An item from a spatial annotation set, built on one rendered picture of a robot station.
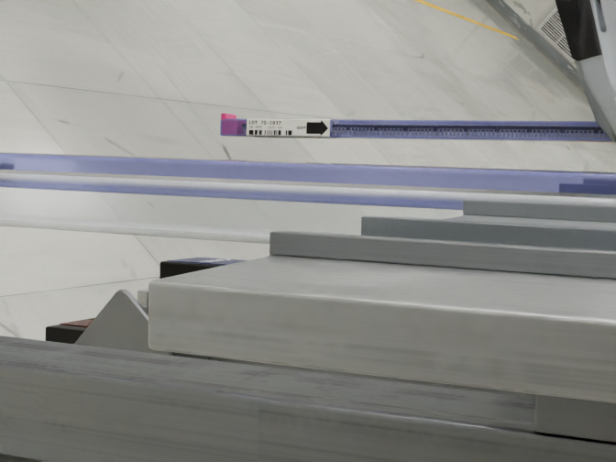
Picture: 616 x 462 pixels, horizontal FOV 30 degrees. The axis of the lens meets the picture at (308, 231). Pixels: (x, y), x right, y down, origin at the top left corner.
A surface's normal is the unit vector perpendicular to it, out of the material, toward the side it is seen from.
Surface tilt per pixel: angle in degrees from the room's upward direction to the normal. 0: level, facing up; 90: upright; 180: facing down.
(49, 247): 0
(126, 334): 90
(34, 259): 0
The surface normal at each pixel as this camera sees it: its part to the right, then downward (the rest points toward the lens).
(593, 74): -0.37, 0.36
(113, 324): -0.46, 0.04
